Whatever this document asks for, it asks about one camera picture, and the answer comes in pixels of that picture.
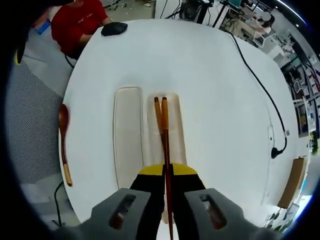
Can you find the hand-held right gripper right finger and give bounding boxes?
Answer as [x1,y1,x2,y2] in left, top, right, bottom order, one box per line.
[172,162,251,240]

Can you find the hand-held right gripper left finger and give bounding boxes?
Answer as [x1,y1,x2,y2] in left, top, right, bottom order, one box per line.
[84,163,166,240]

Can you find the brown wooden chopstick utensil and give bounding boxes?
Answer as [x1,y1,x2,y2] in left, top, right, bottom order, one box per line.
[161,96,175,240]
[153,96,166,153]

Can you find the beige cutlery case lid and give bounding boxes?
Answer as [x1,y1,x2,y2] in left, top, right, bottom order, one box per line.
[113,85,145,191]

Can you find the beige cutlery case base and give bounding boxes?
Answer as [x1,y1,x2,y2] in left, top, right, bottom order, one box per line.
[145,92,189,225]

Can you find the brown wooden spoon utensil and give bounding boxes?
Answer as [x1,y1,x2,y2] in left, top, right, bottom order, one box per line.
[58,103,74,188]

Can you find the grey mesh chair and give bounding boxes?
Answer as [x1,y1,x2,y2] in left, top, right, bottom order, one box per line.
[4,61,66,186]

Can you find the black computer mouse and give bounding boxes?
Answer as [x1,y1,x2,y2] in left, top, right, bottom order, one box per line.
[100,21,129,38]

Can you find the brown cardboard box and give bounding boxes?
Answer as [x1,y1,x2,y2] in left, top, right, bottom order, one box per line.
[276,156,308,209]

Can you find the thin black cable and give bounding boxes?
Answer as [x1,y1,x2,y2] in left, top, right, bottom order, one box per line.
[54,180,66,227]

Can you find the black power cable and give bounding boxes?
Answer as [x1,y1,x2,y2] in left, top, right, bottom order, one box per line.
[229,31,288,160]

